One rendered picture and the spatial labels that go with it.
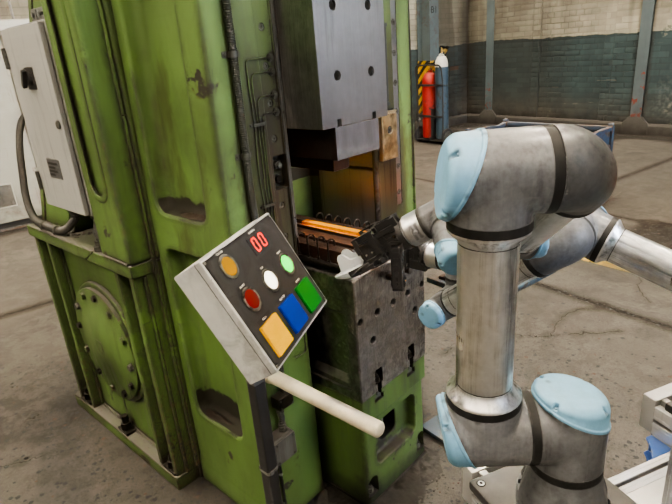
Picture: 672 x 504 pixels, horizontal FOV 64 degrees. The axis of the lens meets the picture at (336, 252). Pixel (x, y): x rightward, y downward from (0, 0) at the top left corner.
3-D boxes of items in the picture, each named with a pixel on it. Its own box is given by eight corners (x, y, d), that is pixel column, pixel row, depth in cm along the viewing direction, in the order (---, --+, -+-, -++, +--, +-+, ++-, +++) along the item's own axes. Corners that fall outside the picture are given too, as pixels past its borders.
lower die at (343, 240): (384, 253, 183) (383, 229, 180) (346, 273, 169) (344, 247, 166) (298, 233, 210) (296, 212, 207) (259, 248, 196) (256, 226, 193)
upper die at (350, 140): (379, 148, 170) (378, 117, 167) (337, 160, 157) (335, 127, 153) (289, 141, 197) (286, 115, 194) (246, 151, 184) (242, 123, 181)
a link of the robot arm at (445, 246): (497, 248, 102) (486, 210, 110) (438, 252, 103) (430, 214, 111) (492, 276, 108) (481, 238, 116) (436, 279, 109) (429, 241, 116)
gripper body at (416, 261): (389, 266, 168) (422, 274, 160) (388, 240, 165) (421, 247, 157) (404, 258, 173) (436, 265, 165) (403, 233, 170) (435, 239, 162)
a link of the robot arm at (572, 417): (619, 482, 83) (629, 409, 78) (531, 485, 84) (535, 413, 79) (588, 430, 94) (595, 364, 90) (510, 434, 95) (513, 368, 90)
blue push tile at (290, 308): (309, 318, 129) (292, 292, 128) (298, 333, 122) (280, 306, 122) (304, 320, 130) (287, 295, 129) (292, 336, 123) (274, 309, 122)
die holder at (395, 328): (426, 353, 204) (423, 243, 189) (362, 404, 179) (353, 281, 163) (319, 315, 241) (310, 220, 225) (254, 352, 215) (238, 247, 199)
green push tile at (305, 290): (323, 299, 138) (306, 275, 137) (313, 313, 131) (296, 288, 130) (317, 302, 139) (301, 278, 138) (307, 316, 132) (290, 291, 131)
